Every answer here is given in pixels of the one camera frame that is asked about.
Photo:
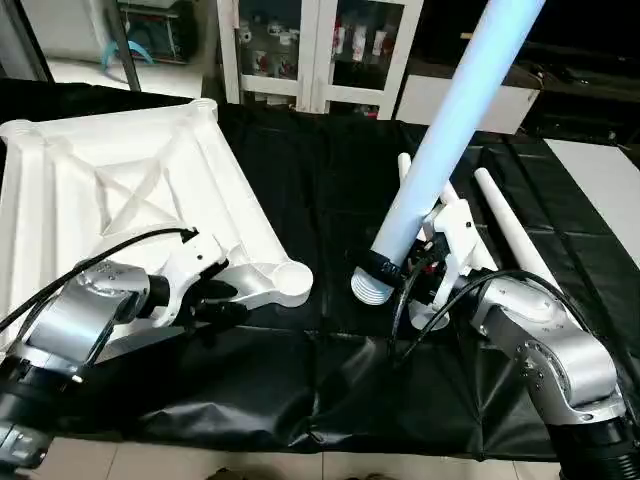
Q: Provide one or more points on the teal plastic object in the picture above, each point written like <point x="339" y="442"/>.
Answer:
<point x="142" y="52"/>

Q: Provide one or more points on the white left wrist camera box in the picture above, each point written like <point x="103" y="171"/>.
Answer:
<point x="185" y="270"/>

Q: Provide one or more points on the black plastic work mat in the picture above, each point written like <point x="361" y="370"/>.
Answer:
<point x="330" y="200"/>

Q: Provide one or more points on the white glass door cabinet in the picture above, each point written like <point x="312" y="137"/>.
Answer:
<point x="310" y="50"/>

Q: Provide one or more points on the white side table board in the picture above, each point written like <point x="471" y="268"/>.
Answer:
<point x="600" y="190"/>

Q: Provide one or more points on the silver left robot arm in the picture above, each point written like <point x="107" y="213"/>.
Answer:
<point x="70" y="320"/>

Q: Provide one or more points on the white plastic children's table top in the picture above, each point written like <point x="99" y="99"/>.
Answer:
<point x="110" y="190"/>

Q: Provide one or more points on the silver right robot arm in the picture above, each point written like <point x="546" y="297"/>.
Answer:
<point x="540" y="350"/>

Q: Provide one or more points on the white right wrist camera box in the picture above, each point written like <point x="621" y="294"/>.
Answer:
<point x="462" y="240"/>

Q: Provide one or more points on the white low drawer unit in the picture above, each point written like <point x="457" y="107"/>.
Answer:
<point x="420" y="105"/>

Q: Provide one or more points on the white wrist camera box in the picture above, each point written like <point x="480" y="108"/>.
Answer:
<point x="462" y="240"/>
<point x="185" y="270"/>

